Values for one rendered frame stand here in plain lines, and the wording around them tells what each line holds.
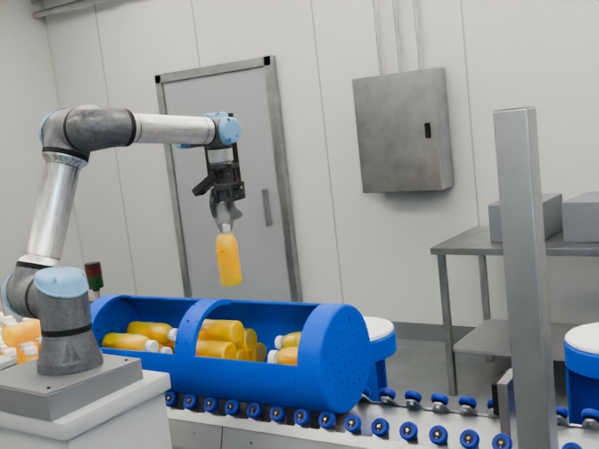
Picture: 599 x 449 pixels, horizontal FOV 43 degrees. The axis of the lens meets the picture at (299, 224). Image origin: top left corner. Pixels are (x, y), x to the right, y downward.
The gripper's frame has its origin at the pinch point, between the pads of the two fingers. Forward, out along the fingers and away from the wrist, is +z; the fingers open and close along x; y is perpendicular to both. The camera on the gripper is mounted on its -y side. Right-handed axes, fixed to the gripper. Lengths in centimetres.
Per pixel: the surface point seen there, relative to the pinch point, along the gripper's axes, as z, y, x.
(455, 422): 47, 77, -13
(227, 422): 49, 18, -31
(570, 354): 39, 97, 23
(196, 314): 19.8, 8.2, -26.5
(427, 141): -1, -56, 286
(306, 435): 48, 44, -30
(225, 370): 32, 22, -33
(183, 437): 55, 3, -33
